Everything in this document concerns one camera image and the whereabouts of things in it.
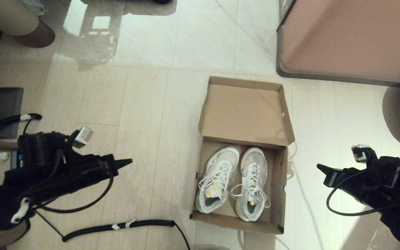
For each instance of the brown cardboard shoe box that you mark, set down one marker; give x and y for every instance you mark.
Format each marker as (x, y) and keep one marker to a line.
(245, 111)

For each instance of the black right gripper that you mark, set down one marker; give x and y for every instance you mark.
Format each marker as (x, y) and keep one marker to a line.
(352, 184)

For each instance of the pink upholstered furniture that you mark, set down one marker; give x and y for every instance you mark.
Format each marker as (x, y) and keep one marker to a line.
(352, 34)

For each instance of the white mesh sneaker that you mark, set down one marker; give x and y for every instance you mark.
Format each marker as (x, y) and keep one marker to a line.
(222, 159)
(253, 163)

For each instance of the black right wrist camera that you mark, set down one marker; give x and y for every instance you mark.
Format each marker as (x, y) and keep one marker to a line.
(361, 153)

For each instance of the grey power inverter box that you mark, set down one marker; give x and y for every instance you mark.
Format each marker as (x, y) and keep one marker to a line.
(15, 161)

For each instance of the crumpled grey plastic sheet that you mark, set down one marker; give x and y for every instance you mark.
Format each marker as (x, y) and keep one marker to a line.
(33, 6)

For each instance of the beige ribbed ottoman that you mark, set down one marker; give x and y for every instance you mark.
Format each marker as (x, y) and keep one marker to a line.
(9, 17)

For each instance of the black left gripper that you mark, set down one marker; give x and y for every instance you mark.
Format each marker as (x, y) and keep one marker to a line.
(92, 170)

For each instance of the clear plastic bag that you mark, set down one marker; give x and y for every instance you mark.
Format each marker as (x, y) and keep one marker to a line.
(375, 239)

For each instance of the white crumpled paper scrap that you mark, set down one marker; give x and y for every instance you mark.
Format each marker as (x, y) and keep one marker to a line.
(2, 156)

